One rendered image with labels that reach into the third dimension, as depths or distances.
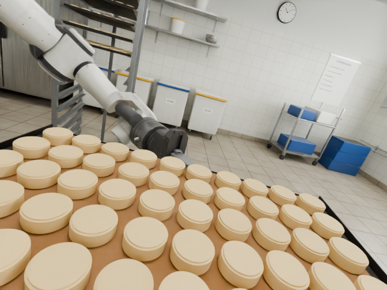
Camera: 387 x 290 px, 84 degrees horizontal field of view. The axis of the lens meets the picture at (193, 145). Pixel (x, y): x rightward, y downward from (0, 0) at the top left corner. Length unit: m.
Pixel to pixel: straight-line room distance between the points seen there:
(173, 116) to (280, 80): 2.22
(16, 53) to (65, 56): 3.39
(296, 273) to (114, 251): 0.20
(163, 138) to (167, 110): 3.21
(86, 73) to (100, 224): 0.49
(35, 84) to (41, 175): 3.67
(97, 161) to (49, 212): 0.13
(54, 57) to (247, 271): 0.63
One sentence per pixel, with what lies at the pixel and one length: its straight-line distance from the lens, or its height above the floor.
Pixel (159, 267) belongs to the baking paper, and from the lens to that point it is 0.27.
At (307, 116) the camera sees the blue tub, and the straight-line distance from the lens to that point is 4.20.
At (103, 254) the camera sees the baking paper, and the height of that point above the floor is 1.00.
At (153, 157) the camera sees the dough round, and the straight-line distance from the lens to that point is 0.42.
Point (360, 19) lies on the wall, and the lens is 5.32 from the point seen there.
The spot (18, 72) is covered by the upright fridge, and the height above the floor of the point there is 0.45.
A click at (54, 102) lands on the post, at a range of 1.71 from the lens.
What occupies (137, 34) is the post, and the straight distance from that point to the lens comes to 1.55.
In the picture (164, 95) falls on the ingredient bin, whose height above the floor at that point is 0.59.
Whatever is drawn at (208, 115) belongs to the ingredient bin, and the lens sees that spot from 3.72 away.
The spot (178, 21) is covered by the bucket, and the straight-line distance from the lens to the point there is 4.02.
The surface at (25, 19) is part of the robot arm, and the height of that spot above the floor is 1.20.
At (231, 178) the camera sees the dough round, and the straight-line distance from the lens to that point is 0.43.
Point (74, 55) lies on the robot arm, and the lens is 0.68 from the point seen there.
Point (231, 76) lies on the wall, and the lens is 4.35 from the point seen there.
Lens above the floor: 1.20
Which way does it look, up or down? 20 degrees down
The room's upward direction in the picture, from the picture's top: 16 degrees clockwise
